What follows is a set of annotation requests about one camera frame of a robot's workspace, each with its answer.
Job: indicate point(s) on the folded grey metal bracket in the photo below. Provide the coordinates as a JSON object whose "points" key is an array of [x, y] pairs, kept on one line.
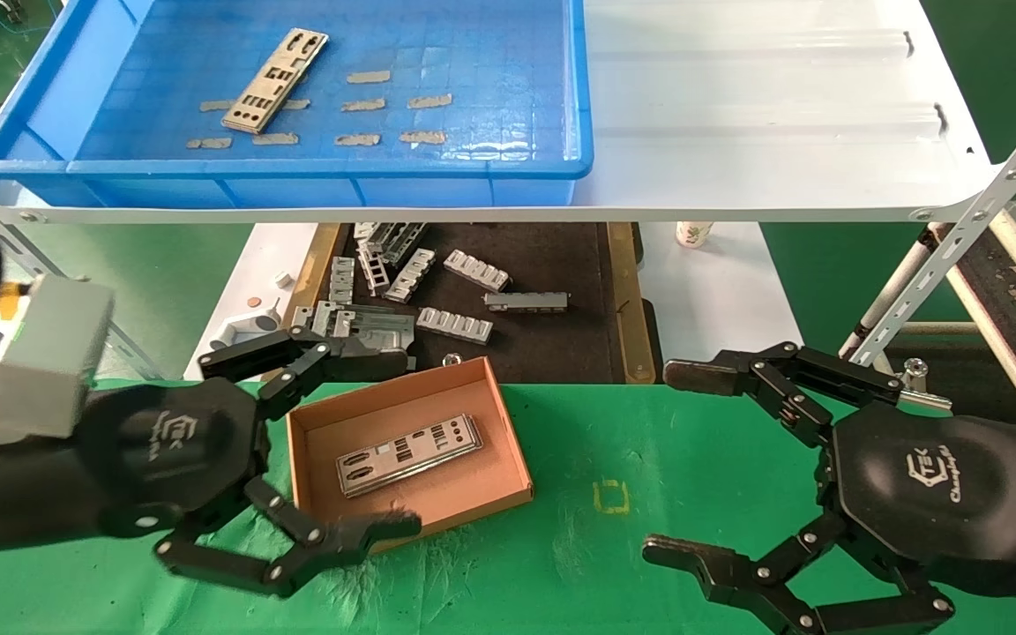
{"points": [[332, 319]]}

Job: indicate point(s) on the blue plastic tray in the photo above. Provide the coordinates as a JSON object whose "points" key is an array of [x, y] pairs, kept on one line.
{"points": [[490, 53]]}

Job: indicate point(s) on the narrow grey metal strip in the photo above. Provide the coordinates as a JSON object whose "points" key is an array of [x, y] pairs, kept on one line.
{"points": [[301, 316]]}

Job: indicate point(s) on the green table cloth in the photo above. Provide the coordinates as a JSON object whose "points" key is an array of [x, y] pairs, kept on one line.
{"points": [[578, 441]]}

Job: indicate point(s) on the black chair caster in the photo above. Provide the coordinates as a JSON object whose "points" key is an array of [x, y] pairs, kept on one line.
{"points": [[10, 11]]}

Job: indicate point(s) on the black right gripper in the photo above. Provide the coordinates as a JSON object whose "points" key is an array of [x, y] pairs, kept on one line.
{"points": [[940, 494]]}

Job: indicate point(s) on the slotted grey metal bracket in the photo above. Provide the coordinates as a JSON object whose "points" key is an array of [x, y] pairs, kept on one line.
{"points": [[341, 280], [453, 324], [411, 275], [477, 271]]}

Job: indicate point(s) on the white metal shelf board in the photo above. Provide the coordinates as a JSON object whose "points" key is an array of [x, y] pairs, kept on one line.
{"points": [[737, 88]]}

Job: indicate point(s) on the shallow brown cardboard box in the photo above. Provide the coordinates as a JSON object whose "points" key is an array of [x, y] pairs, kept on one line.
{"points": [[473, 487]]}

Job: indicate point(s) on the long dark metal bar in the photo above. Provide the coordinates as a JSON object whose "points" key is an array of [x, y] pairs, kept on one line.
{"points": [[526, 302]]}

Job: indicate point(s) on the cream horizontal tube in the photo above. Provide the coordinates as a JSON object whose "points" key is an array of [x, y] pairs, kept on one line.
{"points": [[958, 328]]}

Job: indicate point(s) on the printed paper cup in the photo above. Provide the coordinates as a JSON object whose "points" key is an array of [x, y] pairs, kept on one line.
{"points": [[693, 233]]}

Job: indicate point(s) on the grey slotted angle strut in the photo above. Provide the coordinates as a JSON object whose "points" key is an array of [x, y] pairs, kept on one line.
{"points": [[23, 259], [958, 229]]}

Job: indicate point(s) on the white plastic pipe fitting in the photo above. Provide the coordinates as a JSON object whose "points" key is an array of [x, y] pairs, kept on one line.
{"points": [[248, 324]]}

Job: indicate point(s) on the white diagonal tube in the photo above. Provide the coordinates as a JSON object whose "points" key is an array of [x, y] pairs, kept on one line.
{"points": [[899, 272]]}

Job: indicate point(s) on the ladder shaped metal bracket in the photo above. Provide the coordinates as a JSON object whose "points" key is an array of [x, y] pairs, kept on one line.
{"points": [[373, 265]]}

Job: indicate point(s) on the grey tape piece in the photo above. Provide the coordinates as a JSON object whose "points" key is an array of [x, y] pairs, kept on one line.
{"points": [[429, 100], [369, 77], [298, 103], [422, 137], [362, 104], [209, 142], [357, 139], [212, 105], [275, 138]]}

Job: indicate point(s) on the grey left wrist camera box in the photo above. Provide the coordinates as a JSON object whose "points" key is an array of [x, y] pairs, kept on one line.
{"points": [[58, 353]]}

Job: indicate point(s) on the large grey metal plate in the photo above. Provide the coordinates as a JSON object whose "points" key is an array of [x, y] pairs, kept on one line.
{"points": [[384, 331]]}

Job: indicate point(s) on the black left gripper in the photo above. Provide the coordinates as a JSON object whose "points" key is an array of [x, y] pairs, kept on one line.
{"points": [[164, 450]]}

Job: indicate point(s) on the perforated dark metal bracket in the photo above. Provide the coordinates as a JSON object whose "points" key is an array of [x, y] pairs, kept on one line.
{"points": [[400, 238]]}

